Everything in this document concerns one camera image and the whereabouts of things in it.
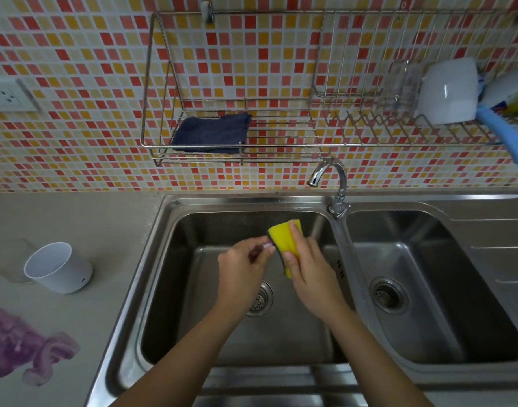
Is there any blue handled brush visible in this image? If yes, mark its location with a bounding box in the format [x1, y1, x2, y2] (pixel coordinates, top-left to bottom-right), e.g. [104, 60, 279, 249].
[475, 73, 518, 166]

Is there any steel wire wall rack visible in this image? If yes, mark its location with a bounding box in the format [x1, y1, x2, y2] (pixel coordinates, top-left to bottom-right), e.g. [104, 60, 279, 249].
[140, 2, 518, 167]

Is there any clear plastic water tank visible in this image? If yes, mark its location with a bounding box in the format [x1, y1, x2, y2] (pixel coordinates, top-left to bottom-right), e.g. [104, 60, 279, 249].
[0, 237, 41, 284]

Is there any person's right forearm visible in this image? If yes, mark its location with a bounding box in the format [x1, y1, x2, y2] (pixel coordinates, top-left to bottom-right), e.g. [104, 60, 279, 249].
[326, 309, 434, 407]

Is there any white labelled bottle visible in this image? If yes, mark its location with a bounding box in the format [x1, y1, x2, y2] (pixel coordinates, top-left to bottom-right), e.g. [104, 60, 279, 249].
[479, 59, 518, 109]

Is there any purple smear stain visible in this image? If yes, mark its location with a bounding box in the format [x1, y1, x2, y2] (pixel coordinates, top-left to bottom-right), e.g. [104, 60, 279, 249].
[0, 302, 81, 387]

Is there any chrome faucet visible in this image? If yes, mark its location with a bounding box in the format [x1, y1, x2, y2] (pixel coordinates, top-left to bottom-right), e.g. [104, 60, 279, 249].
[307, 158, 351, 219]

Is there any dark blue cloth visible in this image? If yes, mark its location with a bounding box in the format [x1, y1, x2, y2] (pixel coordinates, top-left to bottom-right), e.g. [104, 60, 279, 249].
[170, 113, 253, 154]

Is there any round steel drain strainer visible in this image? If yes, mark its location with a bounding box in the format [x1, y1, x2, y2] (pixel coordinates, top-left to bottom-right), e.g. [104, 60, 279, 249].
[368, 276, 409, 315]
[246, 280, 275, 318]

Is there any white wall power outlet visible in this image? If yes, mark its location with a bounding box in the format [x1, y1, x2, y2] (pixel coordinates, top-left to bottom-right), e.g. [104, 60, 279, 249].
[0, 78, 41, 114]

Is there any person's left forearm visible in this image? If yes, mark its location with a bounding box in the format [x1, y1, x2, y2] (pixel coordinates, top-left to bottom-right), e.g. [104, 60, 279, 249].
[108, 305, 260, 407]

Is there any white cylindrical humidifier body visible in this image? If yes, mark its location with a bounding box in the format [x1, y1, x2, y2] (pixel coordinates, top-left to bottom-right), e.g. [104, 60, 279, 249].
[23, 242, 93, 295]

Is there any person's left hand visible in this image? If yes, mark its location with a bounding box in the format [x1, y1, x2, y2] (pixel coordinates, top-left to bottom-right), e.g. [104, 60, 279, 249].
[216, 236, 277, 318]

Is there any stainless steel double sink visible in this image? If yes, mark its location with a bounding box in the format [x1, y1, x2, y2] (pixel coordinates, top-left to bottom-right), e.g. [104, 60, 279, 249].
[84, 190, 518, 407]

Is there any white cup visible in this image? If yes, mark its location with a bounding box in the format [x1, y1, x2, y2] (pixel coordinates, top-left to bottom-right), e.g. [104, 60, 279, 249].
[416, 58, 480, 125]

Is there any clear drinking glass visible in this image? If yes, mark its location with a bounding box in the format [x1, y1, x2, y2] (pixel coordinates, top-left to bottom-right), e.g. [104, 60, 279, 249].
[379, 59, 425, 119]

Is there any person's right hand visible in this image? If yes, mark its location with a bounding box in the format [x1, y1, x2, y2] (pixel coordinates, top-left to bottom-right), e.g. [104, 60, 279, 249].
[282, 220, 349, 323]

